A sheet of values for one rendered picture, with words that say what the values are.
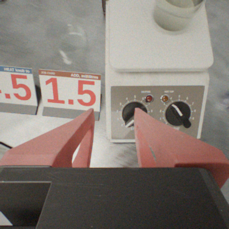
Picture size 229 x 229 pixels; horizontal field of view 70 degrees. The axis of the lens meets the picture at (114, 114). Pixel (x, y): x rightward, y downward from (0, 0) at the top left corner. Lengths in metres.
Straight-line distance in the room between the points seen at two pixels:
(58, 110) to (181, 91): 0.18
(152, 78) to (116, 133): 0.08
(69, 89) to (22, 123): 0.09
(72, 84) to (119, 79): 0.08
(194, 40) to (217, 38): 0.15
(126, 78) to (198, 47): 0.09
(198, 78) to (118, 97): 0.10
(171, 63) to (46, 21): 0.25
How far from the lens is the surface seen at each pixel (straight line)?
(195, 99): 0.23
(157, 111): 0.22
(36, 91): 0.30
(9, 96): 0.30
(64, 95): 0.26
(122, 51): 0.20
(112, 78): 0.21
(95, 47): 0.31
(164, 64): 0.20
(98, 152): 0.25
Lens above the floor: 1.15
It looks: 77 degrees down
